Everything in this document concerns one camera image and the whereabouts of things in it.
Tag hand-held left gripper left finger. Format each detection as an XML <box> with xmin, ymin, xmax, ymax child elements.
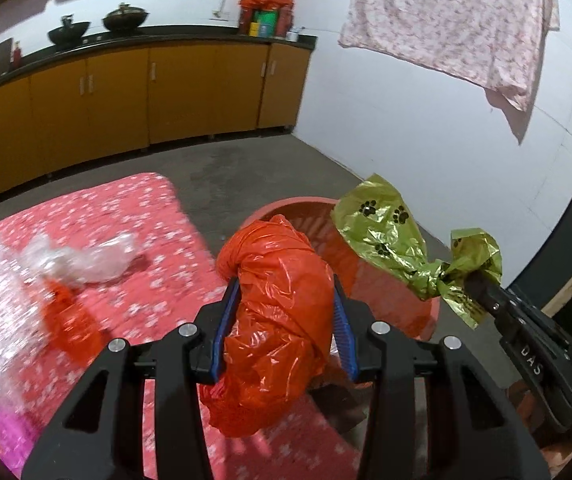
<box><xmin>21</xmin><ymin>276</ymin><xmax>242</xmax><ymax>480</ymax></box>

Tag red plastic basin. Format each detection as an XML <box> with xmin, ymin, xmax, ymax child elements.
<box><xmin>240</xmin><ymin>197</ymin><xmax>442</xmax><ymax>391</ymax></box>

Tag open black wok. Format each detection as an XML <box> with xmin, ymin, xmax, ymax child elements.
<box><xmin>47</xmin><ymin>16</ymin><xmax>92</xmax><ymax>46</ymax></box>

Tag green and yellow boxes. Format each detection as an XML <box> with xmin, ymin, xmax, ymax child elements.
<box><xmin>248</xmin><ymin>10</ymin><xmax>279</xmax><ymax>37</ymax></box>

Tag pink floral blanket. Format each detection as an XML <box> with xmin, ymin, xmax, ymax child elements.
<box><xmin>0</xmin><ymin>172</ymin><xmax>367</xmax><ymax>480</ymax></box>

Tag hanging pink floral cloth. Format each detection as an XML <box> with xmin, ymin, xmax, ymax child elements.
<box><xmin>338</xmin><ymin>0</ymin><xmax>562</xmax><ymax>146</ymax></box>

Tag small orange plastic bag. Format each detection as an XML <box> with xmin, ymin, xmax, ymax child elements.
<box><xmin>41</xmin><ymin>280</ymin><xmax>109</xmax><ymax>366</ymax></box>

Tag green paw print plastic bag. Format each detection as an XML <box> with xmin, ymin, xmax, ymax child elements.
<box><xmin>330</xmin><ymin>173</ymin><xmax>504</xmax><ymax>331</ymax></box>

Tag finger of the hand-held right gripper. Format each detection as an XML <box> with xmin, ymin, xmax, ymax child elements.
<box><xmin>463</xmin><ymin>271</ymin><xmax>567</xmax><ymax>346</ymax></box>

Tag wooden board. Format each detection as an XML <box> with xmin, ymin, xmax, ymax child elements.
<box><xmin>541</xmin><ymin>260</ymin><xmax>572</xmax><ymax>321</ymax></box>

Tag pink plastic bag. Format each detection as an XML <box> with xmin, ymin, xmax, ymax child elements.
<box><xmin>0</xmin><ymin>400</ymin><xmax>42</xmax><ymax>466</ymax></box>

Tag yellow lower kitchen cabinets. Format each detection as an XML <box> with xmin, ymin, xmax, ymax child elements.
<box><xmin>0</xmin><ymin>32</ymin><xmax>317</xmax><ymax>211</ymax></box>

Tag black wok with lid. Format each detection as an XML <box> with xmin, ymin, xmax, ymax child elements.
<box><xmin>102</xmin><ymin>4</ymin><xmax>151</xmax><ymax>32</ymax></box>

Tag large orange plastic bag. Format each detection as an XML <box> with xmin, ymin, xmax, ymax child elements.
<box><xmin>198</xmin><ymin>214</ymin><xmax>349</xmax><ymax>438</ymax></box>

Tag red bag on counter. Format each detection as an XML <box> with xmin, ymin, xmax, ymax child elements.
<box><xmin>238</xmin><ymin>0</ymin><xmax>296</xmax><ymax>38</ymax></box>

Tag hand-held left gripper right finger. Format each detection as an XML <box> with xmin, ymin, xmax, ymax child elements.
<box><xmin>331</xmin><ymin>272</ymin><xmax>552</xmax><ymax>480</ymax></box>

